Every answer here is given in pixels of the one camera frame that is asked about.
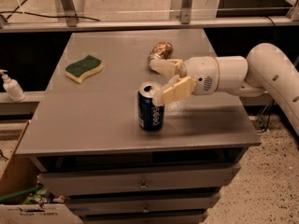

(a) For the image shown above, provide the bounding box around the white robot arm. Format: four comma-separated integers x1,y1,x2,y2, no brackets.
148,42,299,134

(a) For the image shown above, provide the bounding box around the brown soda can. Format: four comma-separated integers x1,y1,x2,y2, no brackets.
148,41,173,63

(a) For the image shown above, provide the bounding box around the metal frame rail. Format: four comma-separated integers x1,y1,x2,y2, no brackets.
0,0,299,34

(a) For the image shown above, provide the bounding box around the black cable at right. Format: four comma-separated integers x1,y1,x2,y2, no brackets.
255,98,277,134

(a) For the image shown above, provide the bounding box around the grey drawer cabinet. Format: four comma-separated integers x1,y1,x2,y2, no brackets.
17,29,260,224

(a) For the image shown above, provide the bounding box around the blue pepsi can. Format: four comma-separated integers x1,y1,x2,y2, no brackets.
137,81,164,132

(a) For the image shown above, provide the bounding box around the green yellow sponge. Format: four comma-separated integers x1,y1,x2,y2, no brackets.
65,55,104,84

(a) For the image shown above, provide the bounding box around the cardboard box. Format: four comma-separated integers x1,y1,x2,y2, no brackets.
0,120,83,224

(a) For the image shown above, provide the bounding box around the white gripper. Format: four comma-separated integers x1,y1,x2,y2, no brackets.
149,56,220,106

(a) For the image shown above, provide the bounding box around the black cable on floor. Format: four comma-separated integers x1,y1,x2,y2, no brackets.
0,0,101,22

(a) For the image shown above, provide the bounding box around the white pump bottle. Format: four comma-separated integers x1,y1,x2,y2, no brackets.
0,69,25,102

